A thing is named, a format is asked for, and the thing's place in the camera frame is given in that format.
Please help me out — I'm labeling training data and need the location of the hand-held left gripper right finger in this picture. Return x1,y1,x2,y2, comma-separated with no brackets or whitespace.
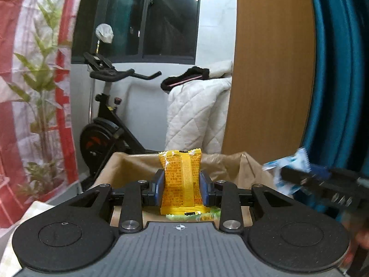
199,170,300,234

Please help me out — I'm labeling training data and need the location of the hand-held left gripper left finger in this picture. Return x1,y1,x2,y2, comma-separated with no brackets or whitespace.
60,170,165,234

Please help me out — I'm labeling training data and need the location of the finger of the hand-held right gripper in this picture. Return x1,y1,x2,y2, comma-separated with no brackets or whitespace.
280,164,333,193

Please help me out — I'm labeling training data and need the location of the yellow snack packet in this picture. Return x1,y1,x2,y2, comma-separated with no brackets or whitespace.
158,148,211,216

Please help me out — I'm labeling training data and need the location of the blue white snack packet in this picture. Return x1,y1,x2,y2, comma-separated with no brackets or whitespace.
262,147,311,199

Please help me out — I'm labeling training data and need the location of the brown cardboard box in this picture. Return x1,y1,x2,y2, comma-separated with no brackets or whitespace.
94,150,292,228

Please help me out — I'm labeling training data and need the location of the person's right hand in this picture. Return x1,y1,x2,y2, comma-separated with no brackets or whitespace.
343,218,369,269

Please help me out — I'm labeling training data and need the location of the light green snack packet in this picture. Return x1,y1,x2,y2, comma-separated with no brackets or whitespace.
166,208,222,223

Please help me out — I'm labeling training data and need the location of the white quilted blanket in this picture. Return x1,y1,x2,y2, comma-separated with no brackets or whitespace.
165,60,234,155

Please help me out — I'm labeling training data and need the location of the black exercise bike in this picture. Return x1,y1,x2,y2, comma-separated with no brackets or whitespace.
79,42,162,186

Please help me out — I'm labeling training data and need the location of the black garment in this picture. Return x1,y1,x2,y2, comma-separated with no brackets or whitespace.
161,66,211,94

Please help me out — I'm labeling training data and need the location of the wooden panel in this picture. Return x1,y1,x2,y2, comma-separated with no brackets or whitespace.
221,0,318,158

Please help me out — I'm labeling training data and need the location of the red printed plant backdrop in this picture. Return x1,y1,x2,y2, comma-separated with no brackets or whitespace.
0,0,88,229

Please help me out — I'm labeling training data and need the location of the white plastic bag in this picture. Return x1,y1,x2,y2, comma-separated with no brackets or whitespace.
95,23,115,45

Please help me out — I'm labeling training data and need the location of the dark window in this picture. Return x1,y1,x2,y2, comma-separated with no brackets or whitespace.
71,0,202,64

